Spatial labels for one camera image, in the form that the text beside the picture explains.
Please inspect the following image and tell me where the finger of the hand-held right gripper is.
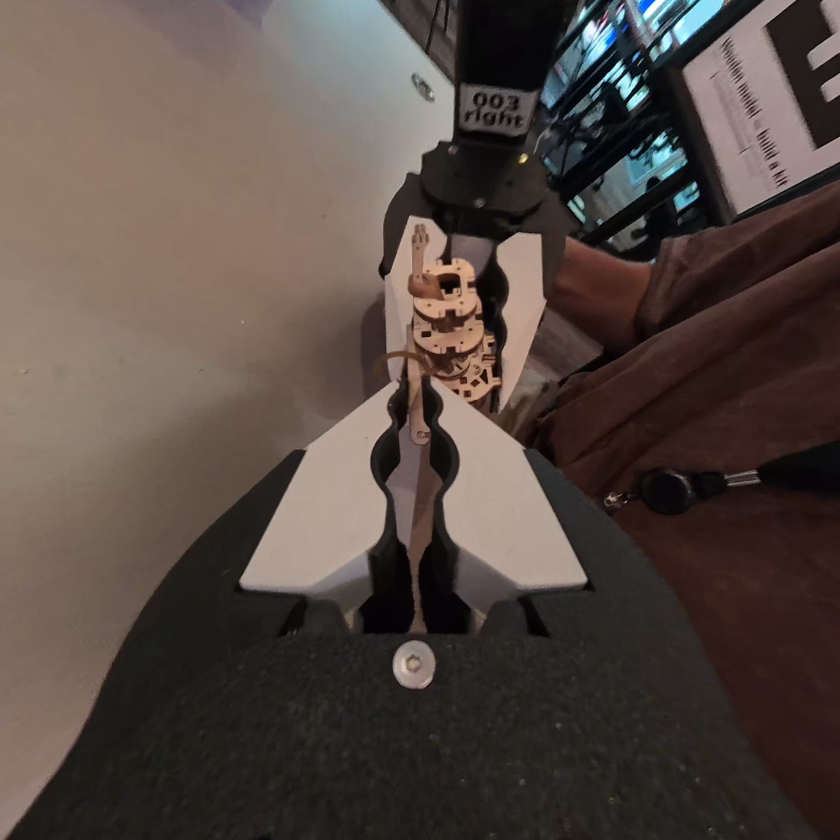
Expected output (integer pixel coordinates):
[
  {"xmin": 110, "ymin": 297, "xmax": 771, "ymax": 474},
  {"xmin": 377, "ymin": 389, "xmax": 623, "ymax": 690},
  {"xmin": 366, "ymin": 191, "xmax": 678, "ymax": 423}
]
[
  {"xmin": 383, "ymin": 214, "xmax": 454, "ymax": 383},
  {"xmin": 489, "ymin": 234, "xmax": 550, "ymax": 412}
]

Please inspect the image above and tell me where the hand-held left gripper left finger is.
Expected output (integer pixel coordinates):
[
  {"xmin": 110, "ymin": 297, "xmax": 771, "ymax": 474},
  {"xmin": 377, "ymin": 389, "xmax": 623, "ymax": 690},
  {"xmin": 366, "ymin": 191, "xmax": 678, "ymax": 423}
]
[{"xmin": 239, "ymin": 381, "xmax": 403, "ymax": 631}]

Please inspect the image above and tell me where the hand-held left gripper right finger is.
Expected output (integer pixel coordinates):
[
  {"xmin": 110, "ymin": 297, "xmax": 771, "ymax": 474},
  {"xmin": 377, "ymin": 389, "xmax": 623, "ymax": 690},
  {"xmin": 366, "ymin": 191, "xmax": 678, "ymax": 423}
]
[{"xmin": 425, "ymin": 386, "xmax": 589, "ymax": 619}]

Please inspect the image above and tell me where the wooden model assembly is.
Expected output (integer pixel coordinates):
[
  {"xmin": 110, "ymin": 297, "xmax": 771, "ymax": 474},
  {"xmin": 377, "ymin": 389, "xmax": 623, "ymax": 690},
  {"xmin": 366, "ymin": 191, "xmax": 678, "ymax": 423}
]
[{"xmin": 374, "ymin": 257, "xmax": 504, "ymax": 412}]

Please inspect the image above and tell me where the long thin wooden rod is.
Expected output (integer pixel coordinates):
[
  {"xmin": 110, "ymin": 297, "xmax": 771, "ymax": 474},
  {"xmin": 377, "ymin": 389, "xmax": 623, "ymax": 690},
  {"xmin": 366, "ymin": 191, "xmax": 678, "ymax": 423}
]
[{"xmin": 403, "ymin": 223, "xmax": 439, "ymax": 632}]

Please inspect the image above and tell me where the person's right forearm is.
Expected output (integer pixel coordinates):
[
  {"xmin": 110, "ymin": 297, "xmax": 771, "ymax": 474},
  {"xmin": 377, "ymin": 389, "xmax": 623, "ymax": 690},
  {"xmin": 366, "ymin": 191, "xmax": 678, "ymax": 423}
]
[{"xmin": 546, "ymin": 235, "xmax": 658, "ymax": 361}]

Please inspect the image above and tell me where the black metal rack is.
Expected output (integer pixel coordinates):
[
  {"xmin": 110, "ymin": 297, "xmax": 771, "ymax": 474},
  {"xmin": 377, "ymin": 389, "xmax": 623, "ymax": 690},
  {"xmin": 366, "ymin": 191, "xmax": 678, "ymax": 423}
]
[{"xmin": 535, "ymin": 0, "xmax": 703, "ymax": 263}]

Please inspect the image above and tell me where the black badge reel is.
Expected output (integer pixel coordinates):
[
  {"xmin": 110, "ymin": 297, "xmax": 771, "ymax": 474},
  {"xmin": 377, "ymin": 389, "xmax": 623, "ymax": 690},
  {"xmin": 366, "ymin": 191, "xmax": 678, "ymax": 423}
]
[{"xmin": 604, "ymin": 466, "xmax": 765, "ymax": 517}]

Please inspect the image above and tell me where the person's brown shirt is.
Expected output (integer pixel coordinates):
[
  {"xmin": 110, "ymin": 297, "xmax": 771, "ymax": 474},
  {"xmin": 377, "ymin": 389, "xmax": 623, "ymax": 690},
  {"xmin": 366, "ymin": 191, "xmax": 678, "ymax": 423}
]
[{"xmin": 512, "ymin": 184, "xmax": 840, "ymax": 840}]

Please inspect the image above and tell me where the framed white tag board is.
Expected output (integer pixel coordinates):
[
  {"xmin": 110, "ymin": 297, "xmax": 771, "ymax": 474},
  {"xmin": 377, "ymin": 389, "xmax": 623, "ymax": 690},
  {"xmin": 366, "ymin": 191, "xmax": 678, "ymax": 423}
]
[{"xmin": 661, "ymin": 0, "xmax": 840, "ymax": 225}]

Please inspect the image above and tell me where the black lanyard strap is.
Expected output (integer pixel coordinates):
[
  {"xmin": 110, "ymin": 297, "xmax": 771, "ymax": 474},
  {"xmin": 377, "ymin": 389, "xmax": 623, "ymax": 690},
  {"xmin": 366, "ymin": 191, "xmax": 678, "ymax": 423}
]
[{"xmin": 755, "ymin": 441, "xmax": 840, "ymax": 494}]

